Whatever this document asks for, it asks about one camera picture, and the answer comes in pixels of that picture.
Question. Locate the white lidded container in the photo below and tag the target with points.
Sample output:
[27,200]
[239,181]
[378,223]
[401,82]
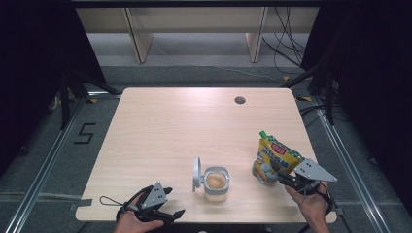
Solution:
[216,183]

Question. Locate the aluminium floor rail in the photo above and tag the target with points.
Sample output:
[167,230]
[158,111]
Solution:
[350,161]
[48,161]

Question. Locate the black curtain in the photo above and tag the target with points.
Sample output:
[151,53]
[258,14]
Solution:
[32,64]
[372,64]

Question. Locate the person's left hand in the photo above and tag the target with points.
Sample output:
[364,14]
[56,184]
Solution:
[129,225]

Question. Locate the yellow spouted pouch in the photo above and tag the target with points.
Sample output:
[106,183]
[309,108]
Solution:
[270,150]

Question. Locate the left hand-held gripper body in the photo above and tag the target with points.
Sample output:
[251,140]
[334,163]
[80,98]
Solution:
[155,196]

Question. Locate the black metal stand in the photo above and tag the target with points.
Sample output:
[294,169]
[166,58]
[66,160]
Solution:
[329,97]
[64,97]

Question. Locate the light wooden shelf unit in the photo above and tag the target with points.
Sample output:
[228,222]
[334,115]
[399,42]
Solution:
[194,19]

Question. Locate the person's right hand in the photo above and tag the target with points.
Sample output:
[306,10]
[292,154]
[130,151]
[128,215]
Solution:
[312,205]

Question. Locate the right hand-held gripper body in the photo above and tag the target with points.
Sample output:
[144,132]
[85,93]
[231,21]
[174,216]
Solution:
[312,171]

